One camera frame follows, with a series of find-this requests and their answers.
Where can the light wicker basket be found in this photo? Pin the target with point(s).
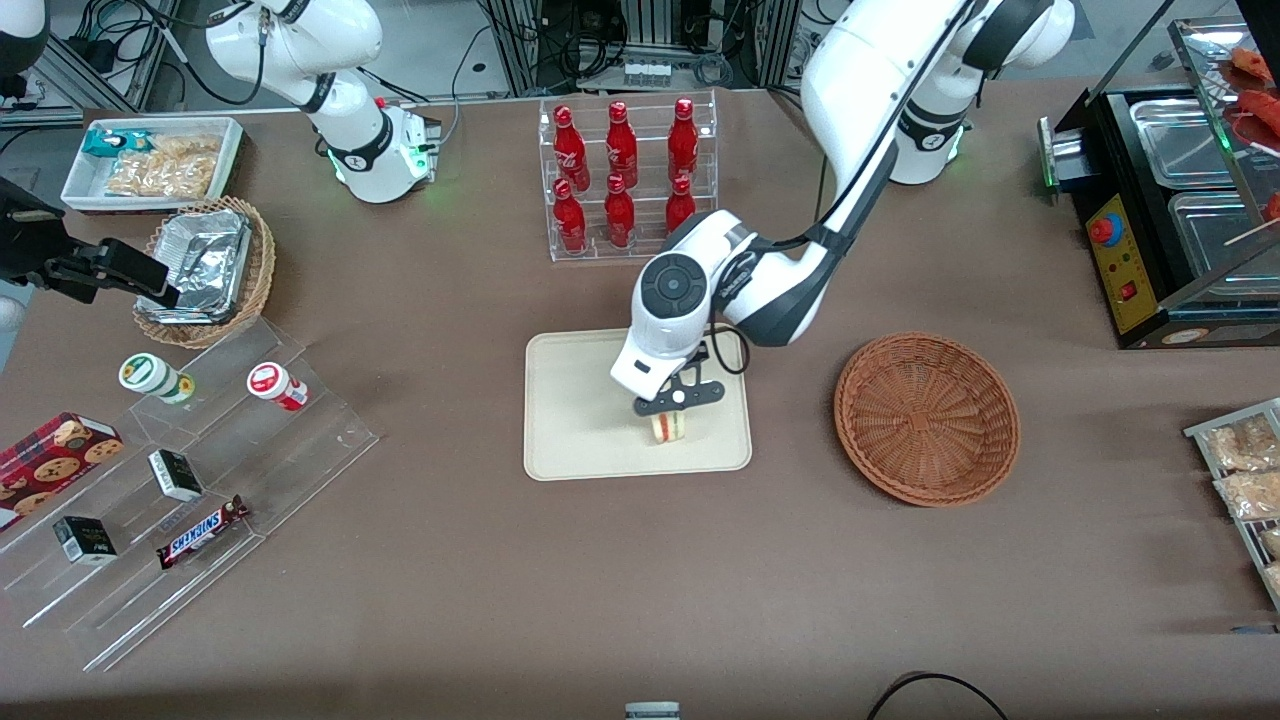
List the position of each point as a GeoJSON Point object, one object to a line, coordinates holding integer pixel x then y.
{"type": "Point", "coordinates": [258, 270]}

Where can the grey snack display tray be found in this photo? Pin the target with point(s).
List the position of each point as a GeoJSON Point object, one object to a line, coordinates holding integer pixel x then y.
{"type": "Point", "coordinates": [1200, 432]}

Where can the black box with white label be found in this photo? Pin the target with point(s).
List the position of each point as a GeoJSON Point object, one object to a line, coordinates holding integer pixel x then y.
{"type": "Point", "coordinates": [175, 475]}

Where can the small sandwich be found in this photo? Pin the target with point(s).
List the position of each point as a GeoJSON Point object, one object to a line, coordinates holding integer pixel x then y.
{"type": "Point", "coordinates": [670, 430]}

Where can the teal snack packet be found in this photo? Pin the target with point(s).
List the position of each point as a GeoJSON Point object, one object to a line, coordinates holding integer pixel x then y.
{"type": "Point", "coordinates": [105, 143]}

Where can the red cola bottle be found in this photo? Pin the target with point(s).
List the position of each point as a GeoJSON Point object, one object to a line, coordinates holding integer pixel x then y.
{"type": "Point", "coordinates": [619, 215]}
{"type": "Point", "coordinates": [568, 140]}
{"type": "Point", "coordinates": [621, 140]}
{"type": "Point", "coordinates": [680, 208]}
{"type": "Point", "coordinates": [683, 135]}
{"type": "Point", "coordinates": [569, 220]}

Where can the stacked aluminium foil trays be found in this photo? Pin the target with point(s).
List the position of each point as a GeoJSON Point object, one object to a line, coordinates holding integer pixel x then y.
{"type": "Point", "coordinates": [205, 260]}

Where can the green sunflower lidded cup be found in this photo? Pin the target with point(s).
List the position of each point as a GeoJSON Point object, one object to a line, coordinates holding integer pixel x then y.
{"type": "Point", "coordinates": [150, 375]}

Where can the clear acrylic tiered shelf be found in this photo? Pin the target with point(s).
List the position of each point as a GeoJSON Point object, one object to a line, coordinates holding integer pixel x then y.
{"type": "Point", "coordinates": [300, 440]}

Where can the steel warmer pan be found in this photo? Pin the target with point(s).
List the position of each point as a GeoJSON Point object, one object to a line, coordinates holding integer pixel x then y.
{"type": "Point", "coordinates": [1185, 140]}
{"type": "Point", "coordinates": [1220, 235]}

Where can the grey device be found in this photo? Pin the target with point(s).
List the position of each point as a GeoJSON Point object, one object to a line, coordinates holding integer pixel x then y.
{"type": "Point", "coordinates": [652, 712]}

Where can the brown round wicker basket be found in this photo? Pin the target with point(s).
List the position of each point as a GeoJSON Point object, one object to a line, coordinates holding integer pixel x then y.
{"type": "Point", "coordinates": [925, 420]}

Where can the black box with face print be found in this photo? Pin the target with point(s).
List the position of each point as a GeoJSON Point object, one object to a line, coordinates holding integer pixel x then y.
{"type": "Point", "coordinates": [85, 540]}

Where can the red sausage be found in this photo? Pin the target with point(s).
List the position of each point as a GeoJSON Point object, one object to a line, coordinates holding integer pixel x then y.
{"type": "Point", "coordinates": [1250, 63]}
{"type": "Point", "coordinates": [1260, 108]}

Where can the aluminium frame rack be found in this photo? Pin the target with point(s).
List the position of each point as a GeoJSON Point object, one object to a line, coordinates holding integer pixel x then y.
{"type": "Point", "coordinates": [650, 40]}

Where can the clear bag of snacks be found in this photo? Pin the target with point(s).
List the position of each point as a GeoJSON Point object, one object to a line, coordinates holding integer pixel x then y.
{"type": "Point", "coordinates": [1250, 495]}
{"type": "Point", "coordinates": [1272, 542]}
{"type": "Point", "coordinates": [1240, 442]}

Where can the red lidded yogurt cup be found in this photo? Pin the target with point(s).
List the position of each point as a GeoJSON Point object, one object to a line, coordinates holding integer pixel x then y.
{"type": "Point", "coordinates": [272, 383]}

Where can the black food warmer appliance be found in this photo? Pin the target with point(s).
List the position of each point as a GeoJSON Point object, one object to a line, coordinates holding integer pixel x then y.
{"type": "Point", "coordinates": [1110, 140]}

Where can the clear bag of chips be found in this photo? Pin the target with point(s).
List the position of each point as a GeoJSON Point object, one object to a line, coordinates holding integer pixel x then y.
{"type": "Point", "coordinates": [165, 170]}

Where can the cream rectangular plastic tray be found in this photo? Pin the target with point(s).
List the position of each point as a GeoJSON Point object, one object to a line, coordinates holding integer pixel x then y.
{"type": "Point", "coordinates": [580, 420]}

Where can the Snickers chocolate bar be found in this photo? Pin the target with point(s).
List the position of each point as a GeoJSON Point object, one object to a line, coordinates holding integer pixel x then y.
{"type": "Point", "coordinates": [200, 532]}

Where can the white plastic bin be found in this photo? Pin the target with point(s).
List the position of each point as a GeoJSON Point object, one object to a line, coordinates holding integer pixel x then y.
{"type": "Point", "coordinates": [72, 195]}

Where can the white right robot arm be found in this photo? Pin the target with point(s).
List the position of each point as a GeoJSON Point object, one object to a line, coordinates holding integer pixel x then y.
{"type": "Point", "coordinates": [340, 60]}

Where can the red plaid cookie box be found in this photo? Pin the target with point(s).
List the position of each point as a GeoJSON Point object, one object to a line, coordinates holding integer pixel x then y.
{"type": "Point", "coordinates": [50, 455]}

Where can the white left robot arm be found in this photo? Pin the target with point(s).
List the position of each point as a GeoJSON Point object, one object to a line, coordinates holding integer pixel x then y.
{"type": "Point", "coordinates": [900, 70]}

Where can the clear acrylic bottle rack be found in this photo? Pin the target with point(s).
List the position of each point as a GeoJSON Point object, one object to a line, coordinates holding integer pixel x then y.
{"type": "Point", "coordinates": [645, 245]}

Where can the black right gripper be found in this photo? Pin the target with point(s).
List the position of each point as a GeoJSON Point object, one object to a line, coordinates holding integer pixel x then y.
{"type": "Point", "coordinates": [30, 249]}

